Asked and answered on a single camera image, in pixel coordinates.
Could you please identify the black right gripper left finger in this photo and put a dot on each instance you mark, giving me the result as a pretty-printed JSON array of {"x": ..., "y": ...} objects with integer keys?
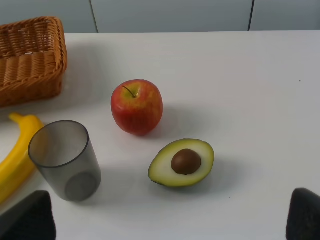
[{"x": 30, "y": 219}]

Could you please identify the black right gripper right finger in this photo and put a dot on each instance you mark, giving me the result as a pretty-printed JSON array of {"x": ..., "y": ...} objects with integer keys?
[{"x": 303, "y": 222}]

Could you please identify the yellow banana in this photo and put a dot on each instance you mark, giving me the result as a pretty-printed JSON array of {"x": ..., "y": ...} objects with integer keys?
[{"x": 17, "y": 167}]

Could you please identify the brown wicker basket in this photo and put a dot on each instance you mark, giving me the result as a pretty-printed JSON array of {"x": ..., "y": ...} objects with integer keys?
[{"x": 33, "y": 59}]

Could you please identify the grey translucent plastic cup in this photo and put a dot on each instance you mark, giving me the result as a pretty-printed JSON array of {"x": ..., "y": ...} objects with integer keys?
[{"x": 63, "y": 153}]

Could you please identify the halved avocado with pit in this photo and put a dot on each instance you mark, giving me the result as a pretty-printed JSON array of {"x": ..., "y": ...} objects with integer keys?
[{"x": 182, "y": 163}]

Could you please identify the red apple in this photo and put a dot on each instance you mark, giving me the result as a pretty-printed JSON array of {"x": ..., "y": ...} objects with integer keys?
[{"x": 137, "y": 106}]

